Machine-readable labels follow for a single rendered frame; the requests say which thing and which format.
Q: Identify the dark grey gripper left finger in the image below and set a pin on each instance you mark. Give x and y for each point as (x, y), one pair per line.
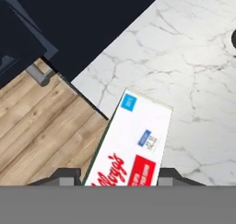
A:
(67, 176)

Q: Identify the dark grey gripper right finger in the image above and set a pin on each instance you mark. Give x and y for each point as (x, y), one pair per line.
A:
(167, 176)

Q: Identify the white cereal box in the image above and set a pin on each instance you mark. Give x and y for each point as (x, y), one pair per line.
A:
(134, 141)

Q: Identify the dark navy cabinet door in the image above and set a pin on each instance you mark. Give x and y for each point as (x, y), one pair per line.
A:
(17, 40)

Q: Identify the black round object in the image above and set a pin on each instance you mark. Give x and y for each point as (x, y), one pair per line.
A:
(233, 43)

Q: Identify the dark navy base cabinet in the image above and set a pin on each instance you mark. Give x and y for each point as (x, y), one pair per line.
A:
(83, 25)

